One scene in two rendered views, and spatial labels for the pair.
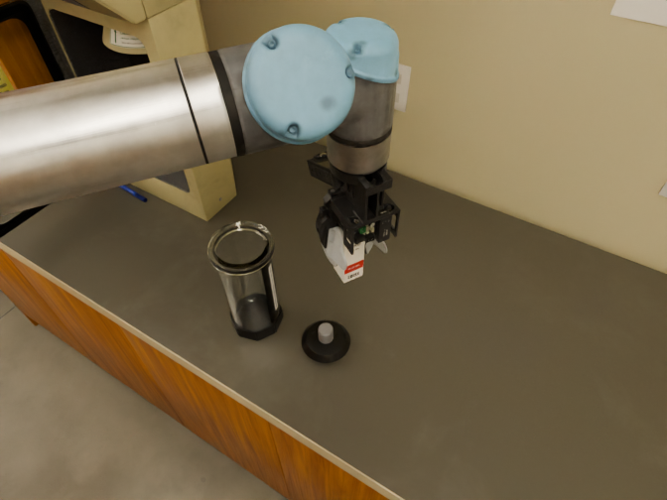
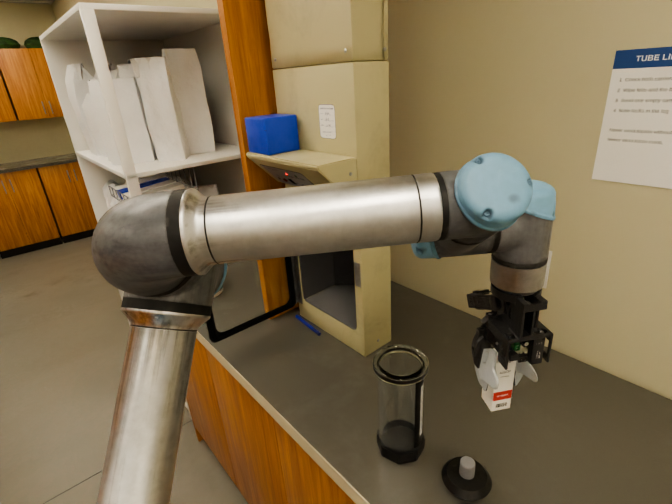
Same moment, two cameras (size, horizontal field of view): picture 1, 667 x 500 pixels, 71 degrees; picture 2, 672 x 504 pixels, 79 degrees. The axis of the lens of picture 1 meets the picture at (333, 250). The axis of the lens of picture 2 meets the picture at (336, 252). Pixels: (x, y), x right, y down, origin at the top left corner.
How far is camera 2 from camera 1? 15 cm
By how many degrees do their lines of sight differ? 30
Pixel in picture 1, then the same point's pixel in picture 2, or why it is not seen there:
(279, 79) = (481, 181)
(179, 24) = not seen: hidden behind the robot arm
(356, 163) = (516, 283)
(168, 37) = not seen: hidden behind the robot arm
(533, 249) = not seen: outside the picture
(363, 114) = (525, 242)
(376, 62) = (539, 202)
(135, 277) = (302, 389)
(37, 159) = (325, 216)
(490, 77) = (631, 261)
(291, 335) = (431, 467)
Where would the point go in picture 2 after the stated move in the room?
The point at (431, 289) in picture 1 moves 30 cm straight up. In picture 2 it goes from (579, 453) to (609, 332)
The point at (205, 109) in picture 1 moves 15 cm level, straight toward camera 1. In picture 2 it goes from (429, 199) to (472, 261)
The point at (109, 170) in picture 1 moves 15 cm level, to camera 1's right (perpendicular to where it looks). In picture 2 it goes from (362, 230) to (522, 239)
